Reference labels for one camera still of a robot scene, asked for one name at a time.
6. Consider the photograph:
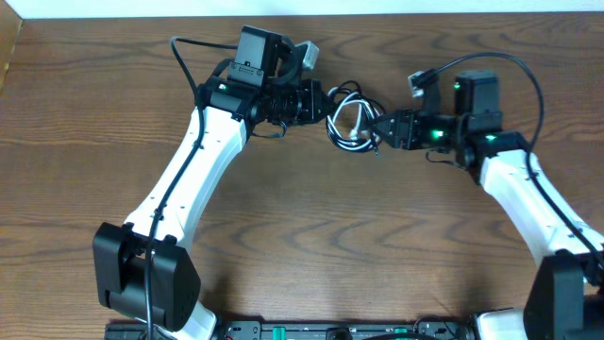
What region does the white usb cable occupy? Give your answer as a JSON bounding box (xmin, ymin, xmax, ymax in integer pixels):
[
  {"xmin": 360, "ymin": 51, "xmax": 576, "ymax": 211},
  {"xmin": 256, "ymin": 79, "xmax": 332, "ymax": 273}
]
[{"xmin": 327, "ymin": 91, "xmax": 381, "ymax": 152}]

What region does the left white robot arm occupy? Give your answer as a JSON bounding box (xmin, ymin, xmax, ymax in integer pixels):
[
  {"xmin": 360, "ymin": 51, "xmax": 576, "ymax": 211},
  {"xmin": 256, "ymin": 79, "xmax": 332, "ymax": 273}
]
[{"xmin": 92, "ymin": 26, "xmax": 335, "ymax": 339}]

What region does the black usb cable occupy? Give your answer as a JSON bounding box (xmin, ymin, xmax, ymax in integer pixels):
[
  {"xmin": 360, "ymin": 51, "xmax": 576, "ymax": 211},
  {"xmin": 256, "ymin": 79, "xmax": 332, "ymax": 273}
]
[{"xmin": 325, "ymin": 79, "xmax": 387, "ymax": 158}]

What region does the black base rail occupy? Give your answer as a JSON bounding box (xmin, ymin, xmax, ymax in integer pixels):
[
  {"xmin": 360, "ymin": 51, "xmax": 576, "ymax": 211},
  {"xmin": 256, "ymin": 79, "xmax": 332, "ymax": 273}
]
[{"xmin": 104, "ymin": 315, "xmax": 478, "ymax": 340}]

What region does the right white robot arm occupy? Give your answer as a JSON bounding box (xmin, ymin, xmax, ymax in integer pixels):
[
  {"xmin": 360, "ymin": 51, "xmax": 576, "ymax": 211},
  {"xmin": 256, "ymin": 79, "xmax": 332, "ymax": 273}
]
[{"xmin": 367, "ymin": 71, "xmax": 603, "ymax": 339}]

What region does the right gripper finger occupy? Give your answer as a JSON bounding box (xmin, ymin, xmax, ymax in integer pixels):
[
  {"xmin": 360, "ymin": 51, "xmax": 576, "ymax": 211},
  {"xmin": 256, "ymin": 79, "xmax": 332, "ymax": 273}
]
[
  {"xmin": 369, "ymin": 110, "xmax": 399, "ymax": 127},
  {"xmin": 370, "ymin": 123, "xmax": 397, "ymax": 148}
]

